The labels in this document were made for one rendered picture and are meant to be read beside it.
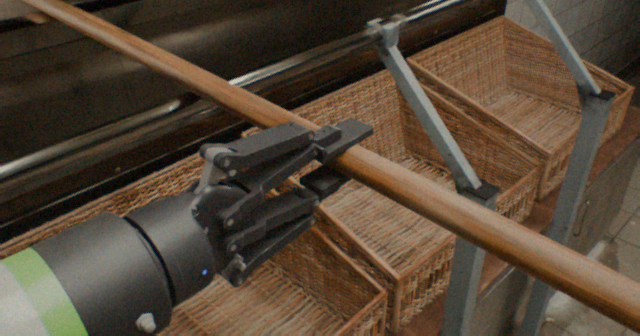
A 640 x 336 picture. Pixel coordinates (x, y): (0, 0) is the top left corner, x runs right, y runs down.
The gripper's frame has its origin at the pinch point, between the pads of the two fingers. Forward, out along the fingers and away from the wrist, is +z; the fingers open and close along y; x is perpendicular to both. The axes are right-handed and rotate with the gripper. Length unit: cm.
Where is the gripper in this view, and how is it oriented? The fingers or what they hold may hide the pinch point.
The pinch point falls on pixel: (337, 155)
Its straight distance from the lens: 51.2
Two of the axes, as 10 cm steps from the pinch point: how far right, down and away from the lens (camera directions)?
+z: 7.0, -3.9, 6.0
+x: 7.1, 3.8, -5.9
